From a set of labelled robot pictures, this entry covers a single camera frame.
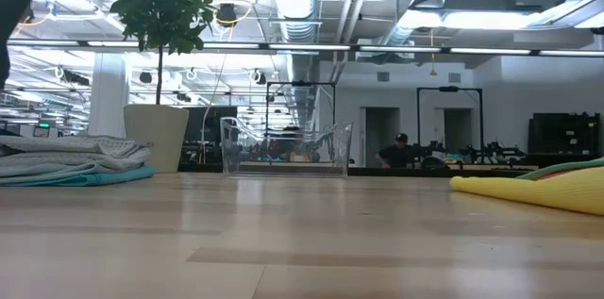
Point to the turquoise terry towel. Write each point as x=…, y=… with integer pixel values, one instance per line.
x=118, y=177

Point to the black ceiling-mounted device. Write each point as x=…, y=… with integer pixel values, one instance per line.
x=226, y=15

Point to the long ceiling light strip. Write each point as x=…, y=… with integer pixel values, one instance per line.
x=401, y=49

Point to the black background robot arms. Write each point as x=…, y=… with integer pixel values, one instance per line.
x=486, y=153

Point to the black cabinet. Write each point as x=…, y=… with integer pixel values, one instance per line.
x=564, y=131

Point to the green leafy plant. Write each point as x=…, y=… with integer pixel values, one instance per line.
x=160, y=6

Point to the clear plastic bin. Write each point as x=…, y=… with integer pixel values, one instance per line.
x=288, y=153

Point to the grey waffle-weave towel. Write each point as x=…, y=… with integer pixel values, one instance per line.
x=71, y=148

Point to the person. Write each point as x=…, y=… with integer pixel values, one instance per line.
x=296, y=143
x=398, y=153

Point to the white plant pot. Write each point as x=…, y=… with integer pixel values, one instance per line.
x=156, y=138

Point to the black metal stand frame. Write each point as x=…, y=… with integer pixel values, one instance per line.
x=448, y=88

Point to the small yellow hanging item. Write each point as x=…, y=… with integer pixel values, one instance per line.
x=432, y=71

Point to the yellow towel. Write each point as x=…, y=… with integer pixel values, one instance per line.
x=542, y=193

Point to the green microfiber towel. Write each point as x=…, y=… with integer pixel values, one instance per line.
x=566, y=167

